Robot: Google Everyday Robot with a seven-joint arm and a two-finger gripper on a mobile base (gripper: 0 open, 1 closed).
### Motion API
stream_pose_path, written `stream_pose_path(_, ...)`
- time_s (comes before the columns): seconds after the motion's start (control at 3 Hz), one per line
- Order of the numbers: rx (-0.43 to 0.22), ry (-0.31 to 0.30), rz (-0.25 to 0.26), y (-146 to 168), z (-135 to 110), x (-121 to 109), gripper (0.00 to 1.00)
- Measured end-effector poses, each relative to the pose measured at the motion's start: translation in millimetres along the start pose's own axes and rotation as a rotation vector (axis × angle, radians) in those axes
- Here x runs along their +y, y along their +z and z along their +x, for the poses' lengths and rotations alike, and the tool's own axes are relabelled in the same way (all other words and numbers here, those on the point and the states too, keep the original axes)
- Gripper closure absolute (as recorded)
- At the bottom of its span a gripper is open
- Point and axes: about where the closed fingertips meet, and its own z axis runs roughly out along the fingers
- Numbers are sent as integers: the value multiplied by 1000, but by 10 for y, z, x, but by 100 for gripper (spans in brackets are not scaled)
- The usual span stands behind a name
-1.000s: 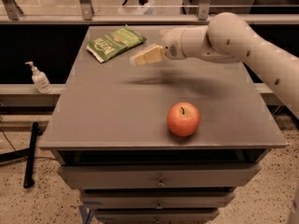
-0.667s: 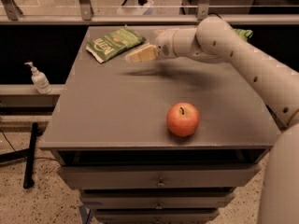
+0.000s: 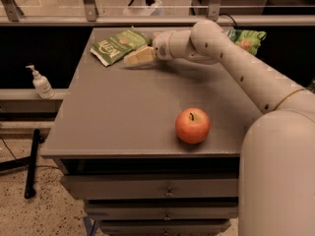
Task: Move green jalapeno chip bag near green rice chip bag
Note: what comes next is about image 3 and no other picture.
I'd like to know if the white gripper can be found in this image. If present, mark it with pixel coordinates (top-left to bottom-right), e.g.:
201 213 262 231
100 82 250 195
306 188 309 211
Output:
124 30 173 65

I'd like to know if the green jalapeno chip bag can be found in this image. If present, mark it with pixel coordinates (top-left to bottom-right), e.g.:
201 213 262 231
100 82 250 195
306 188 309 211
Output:
90 28 152 67

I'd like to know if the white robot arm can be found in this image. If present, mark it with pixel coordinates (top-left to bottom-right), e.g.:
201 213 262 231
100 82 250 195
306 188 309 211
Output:
124 21 315 236

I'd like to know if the green rice chip bag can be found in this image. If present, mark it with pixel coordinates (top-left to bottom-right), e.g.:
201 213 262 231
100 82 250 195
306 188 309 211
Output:
226 29 267 56

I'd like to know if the white floor stand base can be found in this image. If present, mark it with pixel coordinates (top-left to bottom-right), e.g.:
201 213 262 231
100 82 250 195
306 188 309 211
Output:
123 0 162 17

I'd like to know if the red apple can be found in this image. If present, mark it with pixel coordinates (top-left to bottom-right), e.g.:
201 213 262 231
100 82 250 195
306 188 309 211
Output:
175 108 211 145

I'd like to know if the grey drawer cabinet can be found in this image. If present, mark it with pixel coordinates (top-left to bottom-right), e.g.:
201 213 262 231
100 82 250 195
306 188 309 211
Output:
39 27 264 236

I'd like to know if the white pump lotion bottle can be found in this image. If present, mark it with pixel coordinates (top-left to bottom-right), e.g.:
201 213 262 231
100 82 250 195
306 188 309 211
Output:
27 65 54 99

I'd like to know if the black stand leg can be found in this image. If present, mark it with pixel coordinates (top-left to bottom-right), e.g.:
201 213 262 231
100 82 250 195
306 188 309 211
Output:
0 129 44 200

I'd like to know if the black cable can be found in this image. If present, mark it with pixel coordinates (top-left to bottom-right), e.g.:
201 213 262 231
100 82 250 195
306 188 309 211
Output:
219 13 238 30

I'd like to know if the metal railing frame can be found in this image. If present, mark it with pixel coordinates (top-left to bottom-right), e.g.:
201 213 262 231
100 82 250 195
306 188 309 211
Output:
0 0 315 26

